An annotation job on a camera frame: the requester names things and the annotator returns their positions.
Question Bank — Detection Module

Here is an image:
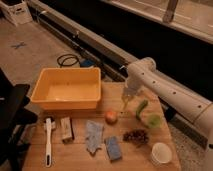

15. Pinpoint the blue grey cloth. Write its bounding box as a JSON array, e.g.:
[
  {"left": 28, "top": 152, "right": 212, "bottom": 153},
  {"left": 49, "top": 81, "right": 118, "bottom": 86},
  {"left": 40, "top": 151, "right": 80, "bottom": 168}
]
[{"left": 85, "top": 120, "right": 104, "bottom": 155}]

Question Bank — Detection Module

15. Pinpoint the green plastic cup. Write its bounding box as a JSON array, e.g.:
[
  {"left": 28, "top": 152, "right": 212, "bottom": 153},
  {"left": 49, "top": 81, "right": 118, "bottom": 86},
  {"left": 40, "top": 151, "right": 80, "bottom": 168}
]
[{"left": 146, "top": 114, "right": 161, "bottom": 129}]

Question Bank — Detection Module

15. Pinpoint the yellow plastic bin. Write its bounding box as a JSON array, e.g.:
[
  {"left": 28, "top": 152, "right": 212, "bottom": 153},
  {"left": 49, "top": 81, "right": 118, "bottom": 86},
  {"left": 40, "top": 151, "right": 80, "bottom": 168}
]
[{"left": 31, "top": 67, "right": 101, "bottom": 110}]

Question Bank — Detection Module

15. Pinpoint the blue object on floor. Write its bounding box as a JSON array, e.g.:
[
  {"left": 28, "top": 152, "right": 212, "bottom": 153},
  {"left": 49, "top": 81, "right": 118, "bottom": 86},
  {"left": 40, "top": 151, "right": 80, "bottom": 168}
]
[{"left": 80, "top": 59, "right": 94, "bottom": 67}]

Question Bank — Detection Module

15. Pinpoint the white dish brush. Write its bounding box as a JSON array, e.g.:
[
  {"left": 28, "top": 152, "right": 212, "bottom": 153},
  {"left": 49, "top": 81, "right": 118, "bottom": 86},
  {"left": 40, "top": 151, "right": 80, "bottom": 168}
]
[{"left": 44, "top": 117, "right": 55, "bottom": 167}]

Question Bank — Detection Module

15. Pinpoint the black chair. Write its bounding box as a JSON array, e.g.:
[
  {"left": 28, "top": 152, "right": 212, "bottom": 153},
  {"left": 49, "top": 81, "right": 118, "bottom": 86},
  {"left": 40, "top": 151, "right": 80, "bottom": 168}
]
[{"left": 0, "top": 68, "right": 38, "bottom": 171}]

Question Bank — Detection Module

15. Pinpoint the small cardboard box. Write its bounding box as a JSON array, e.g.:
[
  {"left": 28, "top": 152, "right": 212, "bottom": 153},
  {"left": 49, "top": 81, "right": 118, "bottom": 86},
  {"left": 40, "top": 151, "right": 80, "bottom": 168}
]
[{"left": 60, "top": 117, "right": 73, "bottom": 143}]

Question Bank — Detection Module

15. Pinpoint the orange round fruit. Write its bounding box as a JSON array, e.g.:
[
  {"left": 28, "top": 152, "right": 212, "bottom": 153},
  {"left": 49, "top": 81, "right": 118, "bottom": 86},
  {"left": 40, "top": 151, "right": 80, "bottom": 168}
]
[{"left": 105, "top": 110, "right": 118, "bottom": 124}]

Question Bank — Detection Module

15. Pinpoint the bunch of dark grapes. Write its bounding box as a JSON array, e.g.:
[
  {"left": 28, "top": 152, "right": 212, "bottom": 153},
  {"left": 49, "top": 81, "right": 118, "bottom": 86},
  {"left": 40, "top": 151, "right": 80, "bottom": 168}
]
[{"left": 123, "top": 129, "right": 149, "bottom": 144}]

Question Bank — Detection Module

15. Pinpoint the black coiled cable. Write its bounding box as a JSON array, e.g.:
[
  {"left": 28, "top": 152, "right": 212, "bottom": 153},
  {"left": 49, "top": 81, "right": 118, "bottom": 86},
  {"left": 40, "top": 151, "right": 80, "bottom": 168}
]
[{"left": 56, "top": 53, "right": 82, "bottom": 69}]

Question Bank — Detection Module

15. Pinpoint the blue sponge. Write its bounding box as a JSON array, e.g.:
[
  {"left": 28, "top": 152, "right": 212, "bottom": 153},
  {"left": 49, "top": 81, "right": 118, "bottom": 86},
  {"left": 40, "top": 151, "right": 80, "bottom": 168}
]
[{"left": 104, "top": 136, "right": 122, "bottom": 161}]

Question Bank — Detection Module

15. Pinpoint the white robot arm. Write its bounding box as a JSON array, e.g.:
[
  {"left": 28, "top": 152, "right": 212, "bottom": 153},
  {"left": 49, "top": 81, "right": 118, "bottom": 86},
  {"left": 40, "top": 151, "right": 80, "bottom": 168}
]
[{"left": 124, "top": 57, "right": 213, "bottom": 171}]

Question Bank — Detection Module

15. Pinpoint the white cardboard box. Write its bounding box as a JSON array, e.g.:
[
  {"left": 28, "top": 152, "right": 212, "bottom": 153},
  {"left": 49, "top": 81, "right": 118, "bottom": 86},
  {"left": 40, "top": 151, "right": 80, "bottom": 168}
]
[{"left": 0, "top": 0, "right": 32, "bottom": 26}]

